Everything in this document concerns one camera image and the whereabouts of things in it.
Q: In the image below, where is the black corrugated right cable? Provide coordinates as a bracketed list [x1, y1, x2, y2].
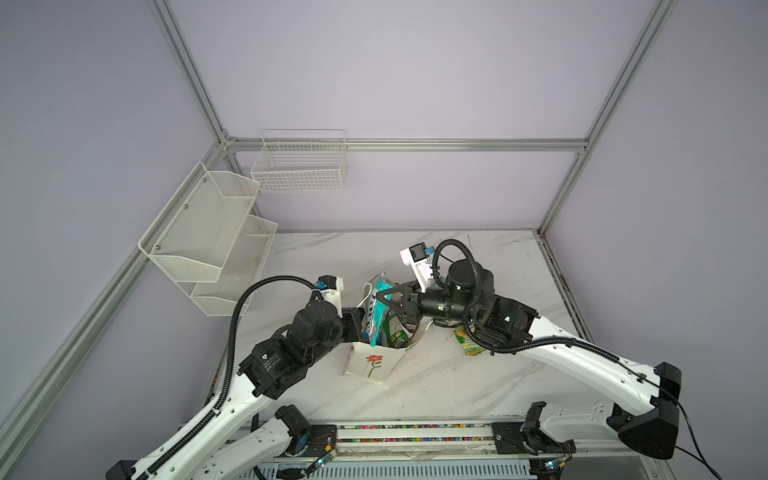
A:
[431, 238, 622, 364]

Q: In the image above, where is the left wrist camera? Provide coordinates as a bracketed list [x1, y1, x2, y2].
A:
[317, 275, 344, 317]

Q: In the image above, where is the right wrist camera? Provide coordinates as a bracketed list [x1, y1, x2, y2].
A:
[400, 242, 434, 293]

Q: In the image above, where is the white flowered paper bag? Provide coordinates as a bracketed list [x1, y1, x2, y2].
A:
[344, 279, 430, 384]

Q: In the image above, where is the green Fox's Spring Tea bag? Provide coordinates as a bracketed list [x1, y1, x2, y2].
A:
[382, 317, 411, 349]

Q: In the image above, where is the teal Fox's candy bag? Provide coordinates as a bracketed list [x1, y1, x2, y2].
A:
[368, 273, 393, 347]

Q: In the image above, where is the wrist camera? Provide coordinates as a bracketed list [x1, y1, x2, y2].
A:
[317, 275, 344, 317]
[400, 242, 434, 293]

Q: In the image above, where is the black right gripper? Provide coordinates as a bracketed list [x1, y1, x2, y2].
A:
[371, 276, 475, 326]

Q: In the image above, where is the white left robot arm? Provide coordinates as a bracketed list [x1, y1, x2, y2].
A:
[105, 300, 365, 479]

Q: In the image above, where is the black corrugated left cable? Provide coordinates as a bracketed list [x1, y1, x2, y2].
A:
[128, 275, 319, 480]

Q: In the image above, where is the aluminium frame post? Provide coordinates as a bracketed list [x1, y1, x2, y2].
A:
[147, 0, 227, 143]

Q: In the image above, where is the black corrugated cable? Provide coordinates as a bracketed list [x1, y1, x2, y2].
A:
[431, 238, 622, 364]
[128, 275, 319, 480]

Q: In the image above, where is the green yellow Fox's candy bag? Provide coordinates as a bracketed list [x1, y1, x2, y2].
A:
[453, 327, 486, 356]

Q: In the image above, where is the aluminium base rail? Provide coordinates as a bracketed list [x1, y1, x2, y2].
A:
[221, 413, 664, 466]

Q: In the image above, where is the white wire basket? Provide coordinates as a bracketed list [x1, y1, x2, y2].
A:
[251, 129, 348, 194]

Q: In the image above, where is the white mesh two-tier shelf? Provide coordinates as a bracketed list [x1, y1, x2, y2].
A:
[138, 163, 278, 317]

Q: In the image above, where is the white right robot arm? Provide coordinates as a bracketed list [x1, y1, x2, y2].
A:
[373, 259, 682, 460]

